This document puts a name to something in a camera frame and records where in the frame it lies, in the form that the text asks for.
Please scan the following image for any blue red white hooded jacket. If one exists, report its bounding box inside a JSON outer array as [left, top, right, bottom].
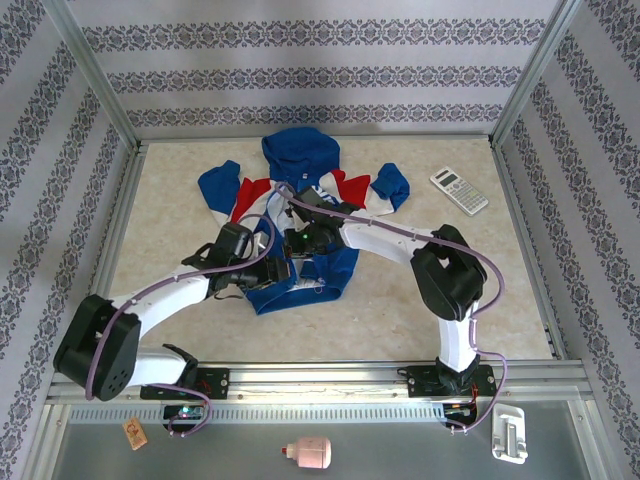
[[197, 127, 412, 317]]

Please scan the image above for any white scientific calculator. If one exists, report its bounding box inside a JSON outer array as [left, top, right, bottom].
[[429, 167, 490, 218]]

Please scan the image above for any pink white plastic bottle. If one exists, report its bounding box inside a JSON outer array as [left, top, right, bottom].
[[280, 435, 333, 472]]

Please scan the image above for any small orange printed card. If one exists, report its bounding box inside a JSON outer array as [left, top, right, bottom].
[[122, 419, 150, 452]]

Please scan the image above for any white plastic holder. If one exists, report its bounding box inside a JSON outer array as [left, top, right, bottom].
[[490, 405, 529, 466]]

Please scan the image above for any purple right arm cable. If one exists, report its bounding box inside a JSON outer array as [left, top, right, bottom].
[[273, 180, 512, 434]]

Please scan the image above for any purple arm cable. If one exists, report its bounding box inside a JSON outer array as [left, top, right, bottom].
[[84, 213, 277, 439], [273, 180, 512, 434]]

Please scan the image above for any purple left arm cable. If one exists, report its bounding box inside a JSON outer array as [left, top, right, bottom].
[[84, 213, 277, 439]]

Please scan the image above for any aluminium mounting rail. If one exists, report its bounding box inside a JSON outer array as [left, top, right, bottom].
[[47, 359, 596, 406]]

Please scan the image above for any aluminium table side rail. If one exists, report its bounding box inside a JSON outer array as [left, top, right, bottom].
[[492, 139, 570, 360], [85, 143, 147, 314]]

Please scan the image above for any aluminium table end rail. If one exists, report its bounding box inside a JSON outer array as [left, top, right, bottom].
[[134, 130, 496, 144]]

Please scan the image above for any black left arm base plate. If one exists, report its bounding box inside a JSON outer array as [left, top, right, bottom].
[[139, 367, 231, 401]]

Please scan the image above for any slotted grey cable duct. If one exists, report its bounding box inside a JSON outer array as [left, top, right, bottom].
[[68, 402, 447, 424]]

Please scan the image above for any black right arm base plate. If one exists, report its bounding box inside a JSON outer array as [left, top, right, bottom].
[[407, 363, 496, 399]]

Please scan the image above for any aluminium frame post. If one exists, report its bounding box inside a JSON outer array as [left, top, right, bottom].
[[488, 0, 585, 147], [47, 0, 147, 152]]

